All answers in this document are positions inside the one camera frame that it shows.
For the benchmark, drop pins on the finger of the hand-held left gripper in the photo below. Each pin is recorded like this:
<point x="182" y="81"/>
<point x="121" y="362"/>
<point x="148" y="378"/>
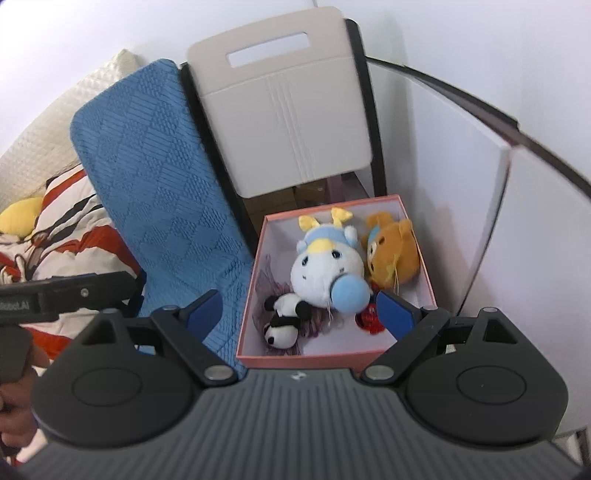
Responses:
<point x="92" y="290"/>

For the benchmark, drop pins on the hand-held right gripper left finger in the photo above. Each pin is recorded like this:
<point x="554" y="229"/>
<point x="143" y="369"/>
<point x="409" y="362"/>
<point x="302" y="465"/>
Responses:
<point x="205" y="310"/>

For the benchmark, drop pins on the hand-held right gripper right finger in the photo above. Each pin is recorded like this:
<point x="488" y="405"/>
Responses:
<point x="392" y="314"/>

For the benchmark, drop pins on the red lion figurine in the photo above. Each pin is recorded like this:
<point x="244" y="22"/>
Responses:
<point x="369" y="321"/>

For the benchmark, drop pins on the pink cardboard box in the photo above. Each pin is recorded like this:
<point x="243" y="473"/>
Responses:
<point x="415" y="281"/>

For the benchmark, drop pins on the brown bear plush toy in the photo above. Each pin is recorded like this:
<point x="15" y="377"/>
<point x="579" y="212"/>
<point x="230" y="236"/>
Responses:
<point x="392" y="258"/>

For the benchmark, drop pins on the purple fuzzy plush toy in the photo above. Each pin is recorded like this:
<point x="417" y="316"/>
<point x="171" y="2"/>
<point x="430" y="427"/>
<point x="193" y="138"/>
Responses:
<point x="318" y="324"/>

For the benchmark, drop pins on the panda plush toy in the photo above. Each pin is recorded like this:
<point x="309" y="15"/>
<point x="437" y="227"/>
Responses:
<point x="284" y="318"/>

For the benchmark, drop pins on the white and blue plush toy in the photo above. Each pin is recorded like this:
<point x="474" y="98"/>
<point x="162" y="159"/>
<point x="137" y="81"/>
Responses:
<point x="323" y="267"/>

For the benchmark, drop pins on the person's left hand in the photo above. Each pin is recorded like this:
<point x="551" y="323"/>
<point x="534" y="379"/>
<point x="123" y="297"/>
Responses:
<point x="18" y="406"/>

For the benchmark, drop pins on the striped printed blanket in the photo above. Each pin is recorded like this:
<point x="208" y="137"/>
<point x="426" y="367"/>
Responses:
<point x="74" y="221"/>

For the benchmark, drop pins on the yellow plush toy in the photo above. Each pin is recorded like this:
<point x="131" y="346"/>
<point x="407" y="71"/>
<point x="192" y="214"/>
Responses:
<point x="21" y="217"/>

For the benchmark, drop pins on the blue knitted cloth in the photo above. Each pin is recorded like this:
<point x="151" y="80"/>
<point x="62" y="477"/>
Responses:
<point x="157" y="184"/>

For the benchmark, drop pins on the white folding table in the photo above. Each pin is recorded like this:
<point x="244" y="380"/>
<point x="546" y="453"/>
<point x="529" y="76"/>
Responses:
<point x="461" y="184"/>

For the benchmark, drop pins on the cream pillow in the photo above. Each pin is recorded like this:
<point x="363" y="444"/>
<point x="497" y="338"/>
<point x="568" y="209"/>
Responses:
<point x="55" y="115"/>

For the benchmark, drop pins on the white folding chair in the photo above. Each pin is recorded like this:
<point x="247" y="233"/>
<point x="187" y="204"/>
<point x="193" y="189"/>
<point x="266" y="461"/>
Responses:
<point x="286" y="124"/>

